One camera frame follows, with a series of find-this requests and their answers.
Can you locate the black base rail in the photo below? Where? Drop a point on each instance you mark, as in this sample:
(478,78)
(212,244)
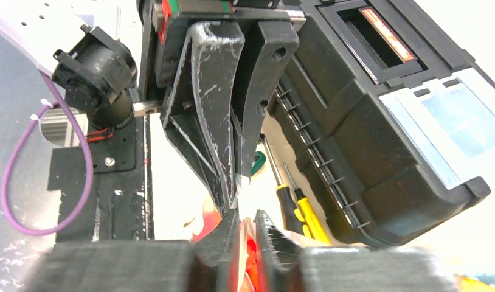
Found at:
(117,206)

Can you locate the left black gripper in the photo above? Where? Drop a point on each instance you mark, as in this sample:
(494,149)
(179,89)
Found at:
(196,113)

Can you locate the green handled screwdriver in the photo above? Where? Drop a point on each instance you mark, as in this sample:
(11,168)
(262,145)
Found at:
(258,162)

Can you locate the red bell pepper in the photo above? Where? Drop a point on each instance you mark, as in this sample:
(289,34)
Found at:
(227,256)

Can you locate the yellow handled screwdriver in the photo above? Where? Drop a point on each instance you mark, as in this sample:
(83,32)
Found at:
(309,215)

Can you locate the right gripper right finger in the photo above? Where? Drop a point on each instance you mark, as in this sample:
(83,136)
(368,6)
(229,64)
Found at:
(357,268)

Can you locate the clear zip top bag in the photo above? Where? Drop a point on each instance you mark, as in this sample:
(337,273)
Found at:
(283,255)

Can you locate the yellow black screwdriver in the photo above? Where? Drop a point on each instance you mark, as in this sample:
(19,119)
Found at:
(292,218)

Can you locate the black plastic toolbox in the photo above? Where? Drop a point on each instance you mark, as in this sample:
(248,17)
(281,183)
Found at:
(390,120)

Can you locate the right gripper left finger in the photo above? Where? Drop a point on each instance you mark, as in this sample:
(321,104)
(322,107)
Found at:
(112,265)

